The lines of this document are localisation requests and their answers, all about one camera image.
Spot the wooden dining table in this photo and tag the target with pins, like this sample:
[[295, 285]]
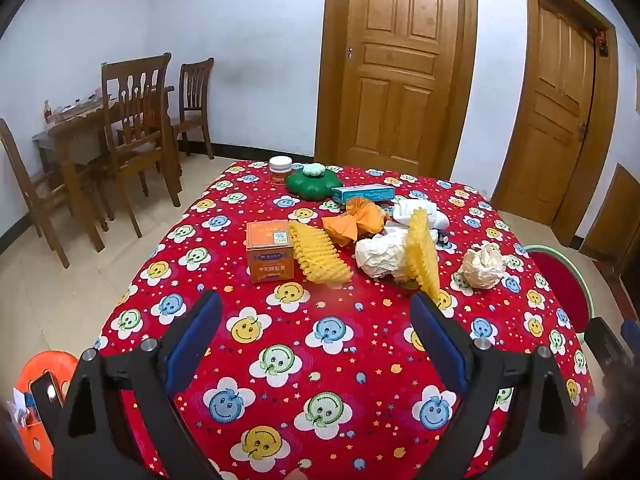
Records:
[[75, 132]]

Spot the yellow foam fruit net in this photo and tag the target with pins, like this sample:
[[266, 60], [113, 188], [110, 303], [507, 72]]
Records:
[[422, 250], [315, 255]]

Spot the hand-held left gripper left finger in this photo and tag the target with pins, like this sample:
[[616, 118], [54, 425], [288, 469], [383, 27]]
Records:
[[192, 342]]

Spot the low wooden cabinet door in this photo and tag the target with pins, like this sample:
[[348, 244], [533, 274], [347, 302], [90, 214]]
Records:
[[612, 220]]

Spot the red basin with green rim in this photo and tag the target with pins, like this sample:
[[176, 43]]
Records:
[[560, 285]]

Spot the white jar with orange label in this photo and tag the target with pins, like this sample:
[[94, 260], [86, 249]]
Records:
[[280, 170]]

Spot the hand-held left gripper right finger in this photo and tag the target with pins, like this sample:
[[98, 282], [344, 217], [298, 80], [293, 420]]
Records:
[[440, 347]]

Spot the orange cardboard box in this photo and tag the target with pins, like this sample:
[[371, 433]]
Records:
[[267, 260]]

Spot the teal and white carton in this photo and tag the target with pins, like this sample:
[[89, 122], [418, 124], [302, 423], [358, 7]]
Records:
[[360, 193]]

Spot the white sock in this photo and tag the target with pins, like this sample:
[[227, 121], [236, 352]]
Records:
[[405, 210]]

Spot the wooden panel door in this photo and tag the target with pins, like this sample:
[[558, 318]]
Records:
[[395, 60]]

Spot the green flower-shaped container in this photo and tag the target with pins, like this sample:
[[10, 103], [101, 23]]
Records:
[[310, 187]]

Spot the red door ornament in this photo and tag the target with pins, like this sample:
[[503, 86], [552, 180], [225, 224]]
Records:
[[601, 42]]

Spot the orange paper wrapper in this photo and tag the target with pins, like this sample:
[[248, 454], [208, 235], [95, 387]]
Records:
[[345, 225]]

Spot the wooden door with brass lock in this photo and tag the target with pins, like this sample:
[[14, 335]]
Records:
[[555, 110]]

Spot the orange plastic stool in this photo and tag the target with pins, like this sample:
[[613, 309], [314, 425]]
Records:
[[27, 385]]

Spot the red smiley flower tablecloth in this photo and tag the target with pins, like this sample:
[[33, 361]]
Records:
[[350, 360]]

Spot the black smartphone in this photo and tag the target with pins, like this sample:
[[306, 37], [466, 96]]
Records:
[[46, 391]]

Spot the white paper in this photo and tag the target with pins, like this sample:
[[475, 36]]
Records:
[[380, 255], [482, 267]]

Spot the wooden dining chair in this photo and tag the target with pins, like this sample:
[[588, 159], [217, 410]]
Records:
[[135, 110], [195, 90], [37, 190]]

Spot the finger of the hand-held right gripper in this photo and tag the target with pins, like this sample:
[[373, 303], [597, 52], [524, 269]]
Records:
[[606, 345]]

